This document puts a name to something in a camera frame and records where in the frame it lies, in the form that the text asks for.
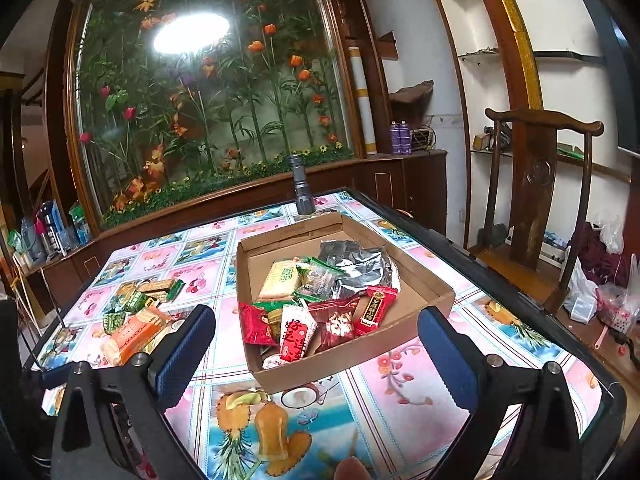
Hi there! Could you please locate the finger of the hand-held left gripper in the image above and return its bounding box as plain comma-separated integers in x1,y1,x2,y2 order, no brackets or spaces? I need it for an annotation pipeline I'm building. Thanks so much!
22,362,76,391

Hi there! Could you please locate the black wire basket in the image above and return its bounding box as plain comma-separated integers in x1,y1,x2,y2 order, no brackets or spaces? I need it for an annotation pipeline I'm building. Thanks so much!
412,127,437,152

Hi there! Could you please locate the shallow cardboard box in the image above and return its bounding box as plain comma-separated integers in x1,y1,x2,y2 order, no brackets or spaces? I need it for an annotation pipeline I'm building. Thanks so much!
235,211,457,395

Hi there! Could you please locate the green package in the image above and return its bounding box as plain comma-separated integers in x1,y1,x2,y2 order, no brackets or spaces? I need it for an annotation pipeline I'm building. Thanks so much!
68,202,93,243

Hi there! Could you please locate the black-framed table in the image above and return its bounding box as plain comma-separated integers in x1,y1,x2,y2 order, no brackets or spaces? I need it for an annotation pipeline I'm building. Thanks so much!
30,185,628,480

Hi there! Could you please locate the grey flashlight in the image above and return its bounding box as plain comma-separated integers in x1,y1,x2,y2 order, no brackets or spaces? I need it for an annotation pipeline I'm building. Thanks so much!
287,155,316,216

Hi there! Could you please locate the red packet gold label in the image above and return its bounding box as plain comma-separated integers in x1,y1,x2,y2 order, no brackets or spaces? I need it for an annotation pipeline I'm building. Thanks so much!
352,285,399,337

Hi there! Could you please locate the dark wooden chair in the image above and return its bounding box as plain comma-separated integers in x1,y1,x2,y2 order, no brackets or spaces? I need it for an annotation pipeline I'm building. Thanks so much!
467,106,606,313

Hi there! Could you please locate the bronze vase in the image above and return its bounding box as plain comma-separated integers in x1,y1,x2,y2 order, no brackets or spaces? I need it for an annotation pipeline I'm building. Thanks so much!
477,222,508,248

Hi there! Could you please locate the dark thermos flask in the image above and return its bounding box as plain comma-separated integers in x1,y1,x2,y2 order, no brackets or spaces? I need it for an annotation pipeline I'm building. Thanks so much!
37,207,63,256

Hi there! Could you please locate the translucent plastic bag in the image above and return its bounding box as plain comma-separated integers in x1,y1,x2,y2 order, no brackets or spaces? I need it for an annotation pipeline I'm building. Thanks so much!
597,212,626,256

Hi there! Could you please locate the person's right hand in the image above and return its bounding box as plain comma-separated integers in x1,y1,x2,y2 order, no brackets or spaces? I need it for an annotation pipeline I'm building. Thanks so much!
334,457,373,480

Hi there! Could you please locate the white red-print packet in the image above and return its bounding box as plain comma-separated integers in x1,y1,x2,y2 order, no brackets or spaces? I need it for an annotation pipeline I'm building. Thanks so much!
277,304,319,364

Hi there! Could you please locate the white plastic bag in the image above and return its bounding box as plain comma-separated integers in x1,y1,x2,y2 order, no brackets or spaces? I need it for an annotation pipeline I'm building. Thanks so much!
562,257,601,323

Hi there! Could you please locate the low wooden cabinet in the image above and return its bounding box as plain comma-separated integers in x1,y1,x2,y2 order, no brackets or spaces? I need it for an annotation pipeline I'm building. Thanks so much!
40,150,448,306

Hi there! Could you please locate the pale orange biscuit packet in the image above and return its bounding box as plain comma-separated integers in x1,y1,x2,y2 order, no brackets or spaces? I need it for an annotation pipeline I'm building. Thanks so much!
127,306,175,348

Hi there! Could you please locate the small green pea packet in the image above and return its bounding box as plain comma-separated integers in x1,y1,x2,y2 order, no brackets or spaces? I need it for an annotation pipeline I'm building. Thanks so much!
307,256,347,277

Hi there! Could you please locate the red foil snack packet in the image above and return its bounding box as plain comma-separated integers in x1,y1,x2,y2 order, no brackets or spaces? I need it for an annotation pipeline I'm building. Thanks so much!
238,302,279,347

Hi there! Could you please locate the dark red nut-print packet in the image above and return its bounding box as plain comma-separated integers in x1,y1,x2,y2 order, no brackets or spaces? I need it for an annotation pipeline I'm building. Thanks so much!
306,296,369,354

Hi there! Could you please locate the cream wafer green packet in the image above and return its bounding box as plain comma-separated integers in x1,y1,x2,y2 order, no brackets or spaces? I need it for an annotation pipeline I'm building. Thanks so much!
140,278,187,303

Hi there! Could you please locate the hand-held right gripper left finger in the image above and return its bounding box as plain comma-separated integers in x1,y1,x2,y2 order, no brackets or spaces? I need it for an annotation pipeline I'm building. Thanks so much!
50,303,217,480

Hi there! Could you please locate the blue grey kettle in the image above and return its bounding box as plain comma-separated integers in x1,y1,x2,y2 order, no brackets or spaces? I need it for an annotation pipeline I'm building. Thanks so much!
17,230,48,266

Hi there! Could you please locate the dark red cloth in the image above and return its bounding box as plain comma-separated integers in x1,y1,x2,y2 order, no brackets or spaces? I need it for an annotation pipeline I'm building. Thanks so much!
572,222,623,286

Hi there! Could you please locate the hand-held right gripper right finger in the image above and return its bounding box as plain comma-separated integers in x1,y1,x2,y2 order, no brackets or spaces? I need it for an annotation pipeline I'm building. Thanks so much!
416,306,585,480

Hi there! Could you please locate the printed fruit tablecloth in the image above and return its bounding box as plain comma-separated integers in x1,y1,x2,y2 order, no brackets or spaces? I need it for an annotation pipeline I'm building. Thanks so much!
37,187,603,480

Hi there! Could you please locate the clear plastic bag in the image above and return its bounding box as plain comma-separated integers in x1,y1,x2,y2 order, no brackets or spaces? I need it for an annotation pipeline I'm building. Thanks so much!
595,282,640,336

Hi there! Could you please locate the green-edged cracker packet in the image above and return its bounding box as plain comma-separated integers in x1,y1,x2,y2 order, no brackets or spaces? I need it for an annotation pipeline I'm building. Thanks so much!
256,258,313,306

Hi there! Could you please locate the glass flower display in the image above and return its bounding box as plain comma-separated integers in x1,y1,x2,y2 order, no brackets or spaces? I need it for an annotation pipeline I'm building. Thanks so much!
70,0,357,228

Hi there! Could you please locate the white yellow rolled scroll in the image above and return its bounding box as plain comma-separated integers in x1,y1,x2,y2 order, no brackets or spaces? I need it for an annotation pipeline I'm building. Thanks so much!
348,45,382,157

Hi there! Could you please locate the yellow green snack packet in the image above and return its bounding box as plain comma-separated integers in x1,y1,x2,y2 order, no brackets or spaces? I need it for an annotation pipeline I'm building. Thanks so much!
266,309,285,345

